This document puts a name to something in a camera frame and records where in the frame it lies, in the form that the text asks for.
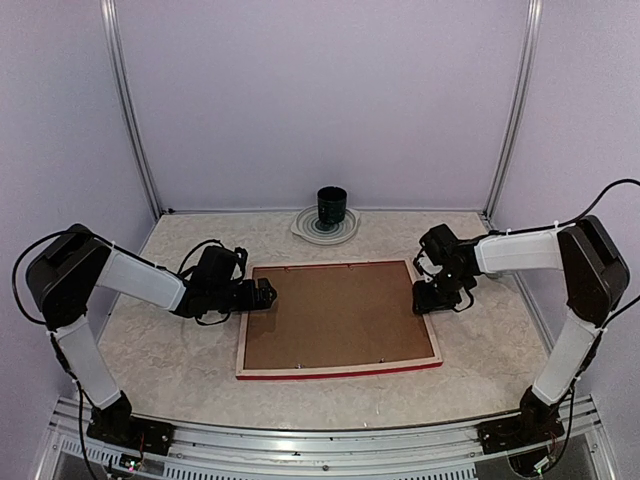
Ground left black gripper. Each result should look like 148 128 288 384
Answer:
209 277 275 314

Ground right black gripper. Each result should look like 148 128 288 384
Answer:
412 268 471 315

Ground red wooden picture frame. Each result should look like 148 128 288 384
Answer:
234 258 445 382

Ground brown cardboard backing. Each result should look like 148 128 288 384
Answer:
242 262 435 370

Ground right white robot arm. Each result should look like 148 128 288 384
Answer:
412 215 631 444

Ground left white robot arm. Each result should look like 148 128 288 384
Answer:
25 223 277 445

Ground white striped ceramic plate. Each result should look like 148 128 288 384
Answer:
290 206 361 246

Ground dark green cup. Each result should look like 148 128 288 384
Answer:
317 186 348 227

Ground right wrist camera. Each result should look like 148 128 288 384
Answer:
413 252 440 282

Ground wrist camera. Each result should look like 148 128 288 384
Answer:
413 252 440 282
233 247 248 282

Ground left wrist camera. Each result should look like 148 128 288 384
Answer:
233 247 248 282

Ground aluminium front rail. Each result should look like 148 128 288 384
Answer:
30 397 619 479

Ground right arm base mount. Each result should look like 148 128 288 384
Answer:
476 387 565 478

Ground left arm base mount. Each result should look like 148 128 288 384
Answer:
87 391 175 456

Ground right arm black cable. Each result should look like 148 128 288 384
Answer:
449 178 640 471

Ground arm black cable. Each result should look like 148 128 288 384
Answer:
11 229 251 480
449 178 640 471

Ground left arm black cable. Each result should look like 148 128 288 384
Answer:
11 229 251 480

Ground right aluminium corner post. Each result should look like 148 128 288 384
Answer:
483 0 544 222

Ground aluminium corner post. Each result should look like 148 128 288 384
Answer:
100 0 163 221
483 0 544 222

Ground left aluminium corner post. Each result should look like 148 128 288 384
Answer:
100 0 163 221

